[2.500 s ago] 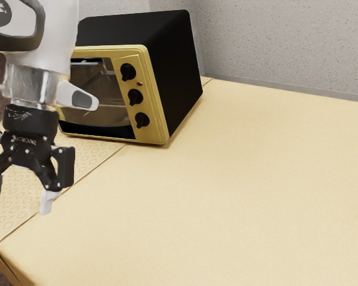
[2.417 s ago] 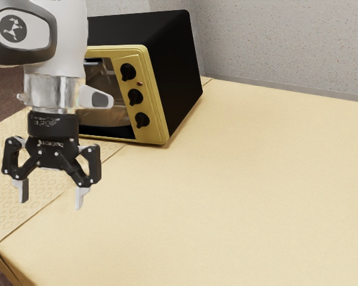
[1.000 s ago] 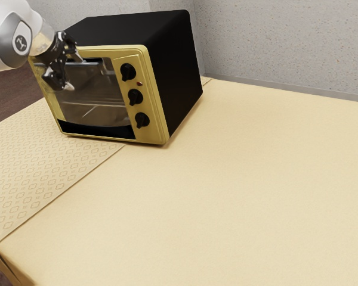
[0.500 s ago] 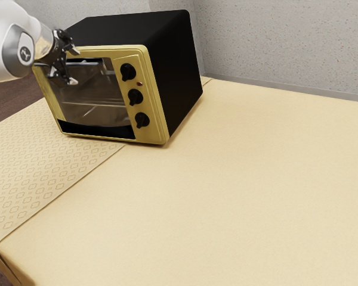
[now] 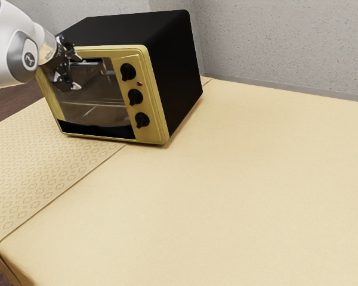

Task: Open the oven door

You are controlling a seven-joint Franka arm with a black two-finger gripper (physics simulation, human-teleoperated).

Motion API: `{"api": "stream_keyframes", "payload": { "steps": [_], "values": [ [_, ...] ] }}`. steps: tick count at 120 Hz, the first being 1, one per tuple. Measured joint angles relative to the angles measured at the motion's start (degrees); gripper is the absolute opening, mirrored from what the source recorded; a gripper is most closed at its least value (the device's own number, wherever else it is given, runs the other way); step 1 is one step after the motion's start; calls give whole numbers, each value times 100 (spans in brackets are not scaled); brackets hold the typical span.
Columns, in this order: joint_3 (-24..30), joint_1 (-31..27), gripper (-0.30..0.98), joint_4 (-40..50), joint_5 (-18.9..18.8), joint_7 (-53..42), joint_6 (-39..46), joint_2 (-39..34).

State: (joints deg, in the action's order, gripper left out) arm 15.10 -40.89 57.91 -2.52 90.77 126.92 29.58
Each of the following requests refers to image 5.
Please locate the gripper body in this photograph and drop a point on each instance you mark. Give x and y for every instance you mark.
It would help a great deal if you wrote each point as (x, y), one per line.
(61, 50)

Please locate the black oven with yellow front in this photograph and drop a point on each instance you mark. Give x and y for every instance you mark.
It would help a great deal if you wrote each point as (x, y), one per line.
(167, 65)

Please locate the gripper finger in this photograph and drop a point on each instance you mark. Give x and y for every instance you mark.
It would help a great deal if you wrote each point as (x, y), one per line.
(64, 78)
(73, 53)

